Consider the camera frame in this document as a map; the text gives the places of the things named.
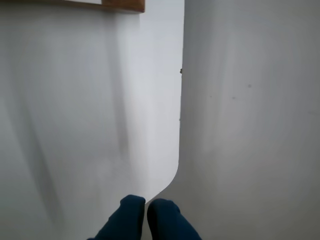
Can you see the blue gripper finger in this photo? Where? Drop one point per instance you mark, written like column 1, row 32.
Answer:
column 167, row 222
column 125, row 220

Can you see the wooden chessboard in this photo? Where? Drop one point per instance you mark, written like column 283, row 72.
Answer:
column 125, row 5

